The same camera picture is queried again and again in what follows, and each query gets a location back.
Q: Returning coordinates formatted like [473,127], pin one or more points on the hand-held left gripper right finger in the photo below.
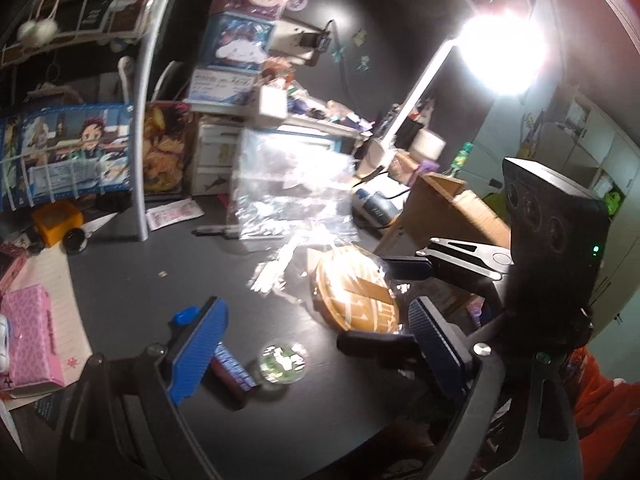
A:
[436,350]

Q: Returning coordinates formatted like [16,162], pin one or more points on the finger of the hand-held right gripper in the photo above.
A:
[375,345]
[470,258]

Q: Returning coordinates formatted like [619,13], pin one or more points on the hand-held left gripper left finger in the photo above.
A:
[197,352]

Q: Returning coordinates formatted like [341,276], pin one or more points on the blue and red slim box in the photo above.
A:
[235,370]

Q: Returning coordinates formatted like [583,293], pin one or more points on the cardboard box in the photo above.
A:
[440,210]

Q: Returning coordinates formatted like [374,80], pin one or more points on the orange round badge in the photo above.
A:
[355,290]

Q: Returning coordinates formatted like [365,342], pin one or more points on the person's right forearm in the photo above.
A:
[605,395]

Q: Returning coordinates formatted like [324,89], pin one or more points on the green round badge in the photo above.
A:
[281,362]

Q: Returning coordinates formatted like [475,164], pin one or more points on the green glass bottle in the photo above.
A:
[461,159]

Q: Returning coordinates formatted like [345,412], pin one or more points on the purple small box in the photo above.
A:
[430,166]

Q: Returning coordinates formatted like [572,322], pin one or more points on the black pen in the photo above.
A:
[215,232]

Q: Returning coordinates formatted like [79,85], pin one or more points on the white cylindrical jar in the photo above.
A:
[428,144]

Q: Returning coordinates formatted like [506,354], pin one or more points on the black pen holder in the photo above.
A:
[409,132]

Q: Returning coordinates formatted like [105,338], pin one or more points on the pink white sachet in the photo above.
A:
[172,214]

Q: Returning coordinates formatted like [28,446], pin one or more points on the black round lid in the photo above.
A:
[77,240]

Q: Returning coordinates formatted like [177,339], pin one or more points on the pink patterned box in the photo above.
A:
[32,340]

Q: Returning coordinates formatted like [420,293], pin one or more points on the white desk lamp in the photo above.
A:
[415,100]

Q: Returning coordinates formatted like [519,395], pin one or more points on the clear zip bag with bow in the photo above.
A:
[290,185]

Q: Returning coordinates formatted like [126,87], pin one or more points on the orange small box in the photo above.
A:
[57,222]

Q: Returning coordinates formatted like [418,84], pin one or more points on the white mini drawer unit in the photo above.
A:
[215,160]

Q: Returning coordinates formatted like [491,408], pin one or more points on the white earbud case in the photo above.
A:
[4,342]

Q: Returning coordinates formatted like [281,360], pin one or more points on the white desk shelf riser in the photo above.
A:
[320,127]

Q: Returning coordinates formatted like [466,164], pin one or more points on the anime picture card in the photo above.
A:
[167,150]

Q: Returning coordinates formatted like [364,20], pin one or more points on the blue anime printed box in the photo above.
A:
[75,150]

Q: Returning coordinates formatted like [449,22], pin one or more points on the white charger adapter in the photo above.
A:
[272,101]

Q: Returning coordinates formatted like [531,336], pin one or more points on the white medicine box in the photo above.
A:
[222,85]

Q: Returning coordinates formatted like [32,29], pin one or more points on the blue cartoon character box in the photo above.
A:
[235,42]

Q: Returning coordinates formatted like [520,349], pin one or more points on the teal character wall sticker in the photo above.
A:
[365,62]
[337,53]

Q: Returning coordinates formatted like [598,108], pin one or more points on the pale character wall sticker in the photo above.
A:
[360,36]

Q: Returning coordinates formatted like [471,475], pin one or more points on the wall power socket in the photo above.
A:
[295,40]

